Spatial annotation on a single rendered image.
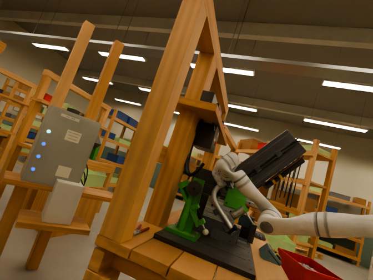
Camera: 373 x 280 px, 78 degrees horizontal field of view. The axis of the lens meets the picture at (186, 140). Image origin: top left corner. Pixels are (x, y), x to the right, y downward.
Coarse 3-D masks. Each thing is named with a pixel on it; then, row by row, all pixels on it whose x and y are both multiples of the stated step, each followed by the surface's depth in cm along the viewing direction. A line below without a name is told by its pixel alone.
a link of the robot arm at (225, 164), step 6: (228, 156) 104; (216, 162) 106; (222, 162) 103; (228, 162) 103; (222, 168) 103; (228, 168) 103; (228, 174) 103; (234, 174) 102; (240, 174) 102; (234, 180) 103
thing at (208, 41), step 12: (204, 0) 92; (204, 24) 106; (204, 36) 115; (216, 36) 123; (204, 48) 126; (216, 48) 129; (216, 60) 136; (216, 72) 148; (216, 84) 167; (216, 96) 189; (228, 108) 233
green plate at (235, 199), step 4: (248, 176) 136; (228, 188) 135; (236, 188) 134; (228, 192) 134; (232, 192) 133; (236, 192) 133; (240, 192) 133; (228, 196) 133; (232, 196) 132; (236, 196) 132; (240, 196) 132; (244, 196) 131; (228, 200) 132; (232, 200) 131; (236, 200) 131; (240, 200) 131; (244, 200) 130; (224, 204) 131; (228, 204) 131; (232, 204) 130; (236, 204) 130; (240, 204) 130
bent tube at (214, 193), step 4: (224, 184) 133; (216, 188) 132; (220, 188) 133; (212, 192) 132; (216, 192) 132; (212, 196) 131; (212, 200) 130; (216, 200) 130; (216, 204) 128; (216, 208) 128; (220, 208) 127; (220, 212) 126; (220, 216) 126; (224, 216) 125; (224, 220) 124; (228, 220) 124; (228, 224) 123; (228, 228) 123
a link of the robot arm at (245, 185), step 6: (240, 180) 102; (246, 180) 102; (240, 186) 102; (246, 186) 101; (252, 186) 102; (246, 192) 101; (252, 192) 101; (258, 192) 103; (252, 198) 103; (258, 198) 103; (264, 198) 103; (258, 204) 105; (264, 204) 103; (270, 204) 103; (264, 210) 103; (270, 210) 102; (276, 210) 102
